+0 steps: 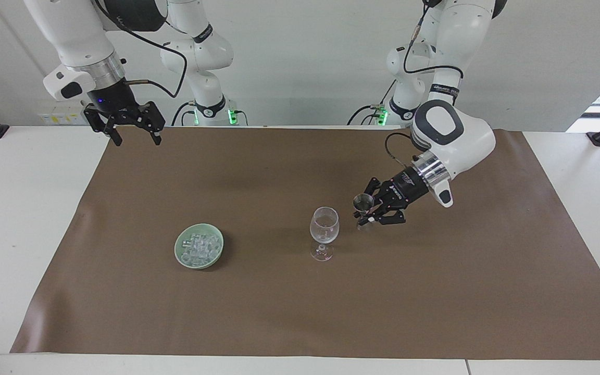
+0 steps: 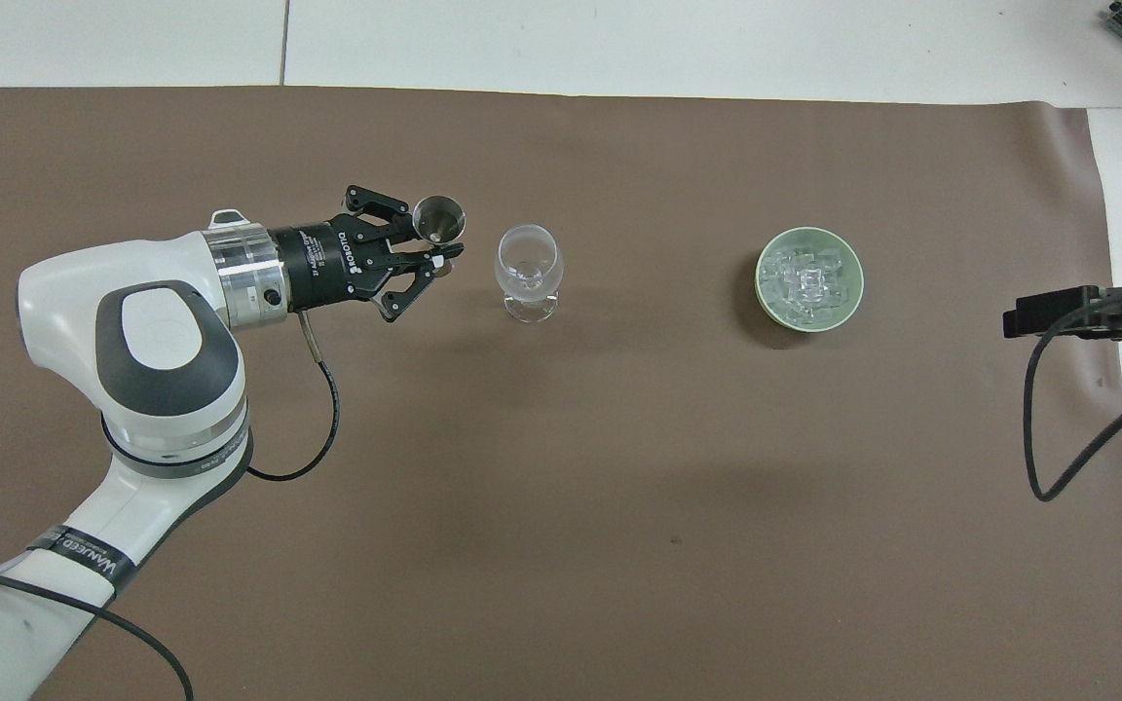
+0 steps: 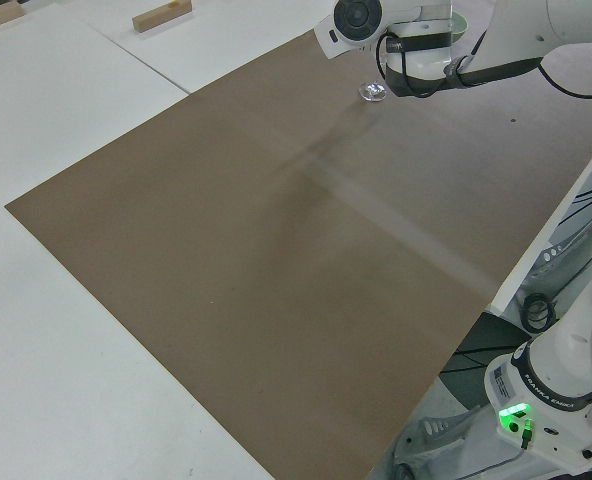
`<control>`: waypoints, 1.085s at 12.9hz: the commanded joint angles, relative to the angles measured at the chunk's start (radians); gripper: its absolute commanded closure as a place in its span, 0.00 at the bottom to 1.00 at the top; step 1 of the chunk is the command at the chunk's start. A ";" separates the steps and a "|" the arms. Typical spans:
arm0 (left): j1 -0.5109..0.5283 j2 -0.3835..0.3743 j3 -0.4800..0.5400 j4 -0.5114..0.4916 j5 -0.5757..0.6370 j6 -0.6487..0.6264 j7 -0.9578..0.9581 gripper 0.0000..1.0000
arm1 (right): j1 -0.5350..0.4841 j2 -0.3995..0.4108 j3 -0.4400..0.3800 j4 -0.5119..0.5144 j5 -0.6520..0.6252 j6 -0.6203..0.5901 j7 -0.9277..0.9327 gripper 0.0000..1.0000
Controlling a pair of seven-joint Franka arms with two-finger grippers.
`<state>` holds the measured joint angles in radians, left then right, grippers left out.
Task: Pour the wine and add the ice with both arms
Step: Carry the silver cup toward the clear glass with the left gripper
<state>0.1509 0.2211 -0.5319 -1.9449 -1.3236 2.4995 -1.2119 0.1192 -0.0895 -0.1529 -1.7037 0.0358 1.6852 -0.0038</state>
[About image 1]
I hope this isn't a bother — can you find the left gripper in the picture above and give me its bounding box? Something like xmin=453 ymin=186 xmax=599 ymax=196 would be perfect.
xmin=362 ymin=166 xmax=431 ymax=227

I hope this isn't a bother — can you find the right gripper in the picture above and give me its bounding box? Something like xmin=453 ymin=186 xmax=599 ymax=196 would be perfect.
xmin=83 ymin=78 xmax=166 ymax=147

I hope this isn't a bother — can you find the small metal measuring cup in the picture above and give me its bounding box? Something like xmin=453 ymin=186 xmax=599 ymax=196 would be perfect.
xmin=353 ymin=193 xmax=377 ymax=231

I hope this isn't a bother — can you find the clear wine glass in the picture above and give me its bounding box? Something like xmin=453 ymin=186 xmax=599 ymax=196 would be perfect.
xmin=309 ymin=207 xmax=341 ymax=262

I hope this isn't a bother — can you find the green bowl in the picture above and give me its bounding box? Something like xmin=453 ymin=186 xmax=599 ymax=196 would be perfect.
xmin=174 ymin=223 xmax=225 ymax=270

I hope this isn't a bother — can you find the black cable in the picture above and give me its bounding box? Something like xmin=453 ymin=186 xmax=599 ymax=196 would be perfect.
xmin=346 ymin=95 xmax=397 ymax=126
xmin=171 ymin=101 xmax=197 ymax=127
xmin=403 ymin=0 xmax=465 ymax=80
xmin=94 ymin=0 xmax=188 ymax=99
xmin=385 ymin=132 xmax=419 ymax=168

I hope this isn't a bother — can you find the white wall socket strip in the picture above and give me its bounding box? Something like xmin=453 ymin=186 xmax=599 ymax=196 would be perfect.
xmin=39 ymin=106 xmax=86 ymax=126

